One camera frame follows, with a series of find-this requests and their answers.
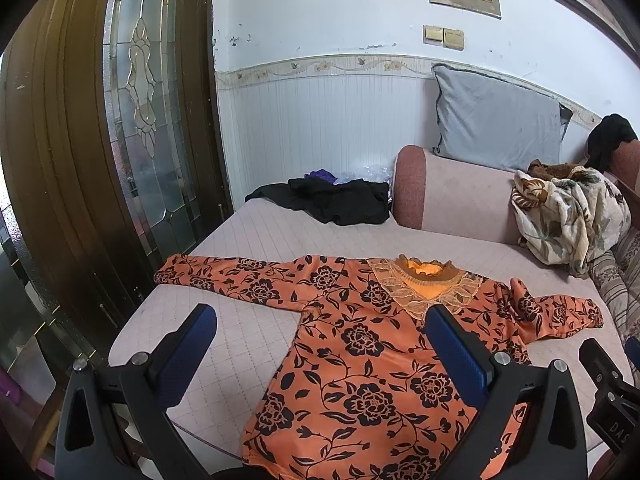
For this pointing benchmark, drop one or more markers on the frosted glass side panel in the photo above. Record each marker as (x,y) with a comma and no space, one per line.
(25,310)

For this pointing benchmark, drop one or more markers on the black garment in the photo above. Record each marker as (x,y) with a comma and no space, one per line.
(340,202)

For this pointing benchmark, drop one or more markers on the cream floral blanket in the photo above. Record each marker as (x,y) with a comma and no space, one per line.
(570,220)

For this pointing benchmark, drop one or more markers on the black cloth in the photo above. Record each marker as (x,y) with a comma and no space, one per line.
(610,137)

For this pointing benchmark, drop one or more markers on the beige light switch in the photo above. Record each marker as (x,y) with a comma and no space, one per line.
(433,35)
(453,39)

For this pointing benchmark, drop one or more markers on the striped cushion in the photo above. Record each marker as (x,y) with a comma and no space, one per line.
(617,280)

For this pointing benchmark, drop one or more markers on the purple container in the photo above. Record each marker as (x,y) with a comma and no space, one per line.
(9,387)

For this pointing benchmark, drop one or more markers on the clear plastic bag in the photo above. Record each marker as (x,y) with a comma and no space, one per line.
(367,172)

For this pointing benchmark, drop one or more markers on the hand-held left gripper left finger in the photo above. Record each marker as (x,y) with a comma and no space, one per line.
(182,355)

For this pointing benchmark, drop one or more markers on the purple cloth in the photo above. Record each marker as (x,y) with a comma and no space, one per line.
(321,176)

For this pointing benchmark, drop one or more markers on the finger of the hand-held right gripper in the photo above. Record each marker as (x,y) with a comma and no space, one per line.
(607,375)
(635,357)

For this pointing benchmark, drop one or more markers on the grey pillow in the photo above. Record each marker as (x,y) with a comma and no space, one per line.
(500,120)

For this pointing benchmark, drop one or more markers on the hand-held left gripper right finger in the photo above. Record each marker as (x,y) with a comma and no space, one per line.
(457,355)

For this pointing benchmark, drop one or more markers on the orange floral blouse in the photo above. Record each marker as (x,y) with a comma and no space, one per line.
(360,360)

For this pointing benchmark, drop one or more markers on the wooden door with leaded glass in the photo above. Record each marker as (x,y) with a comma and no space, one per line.
(60,160)

